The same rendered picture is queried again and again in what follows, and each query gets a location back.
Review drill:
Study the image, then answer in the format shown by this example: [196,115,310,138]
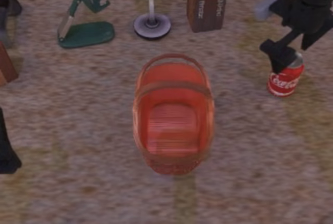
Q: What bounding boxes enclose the red cola can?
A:
[266,52,305,98]

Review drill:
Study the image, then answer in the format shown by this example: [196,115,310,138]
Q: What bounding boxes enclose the orange wicker basket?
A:
[132,52,216,176]

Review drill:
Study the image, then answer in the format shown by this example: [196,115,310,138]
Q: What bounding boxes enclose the brown wooden utensil holder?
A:
[186,0,228,33]

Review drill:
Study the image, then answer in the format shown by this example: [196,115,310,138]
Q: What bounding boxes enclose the white wine glass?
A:
[129,0,173,39]

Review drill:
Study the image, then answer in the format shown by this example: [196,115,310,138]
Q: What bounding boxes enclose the green folding stand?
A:
[57,0,116,49]

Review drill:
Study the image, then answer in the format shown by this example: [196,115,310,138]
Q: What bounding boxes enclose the brown wooden block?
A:
[0,41,19,87]

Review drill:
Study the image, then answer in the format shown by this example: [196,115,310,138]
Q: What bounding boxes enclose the dark grey object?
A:
[0,0,23,48]

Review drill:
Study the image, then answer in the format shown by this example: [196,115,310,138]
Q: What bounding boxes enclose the black object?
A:
[0,108,22,175]

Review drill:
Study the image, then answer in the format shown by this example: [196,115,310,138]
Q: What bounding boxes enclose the grey camera box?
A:
[254,0,290,21]

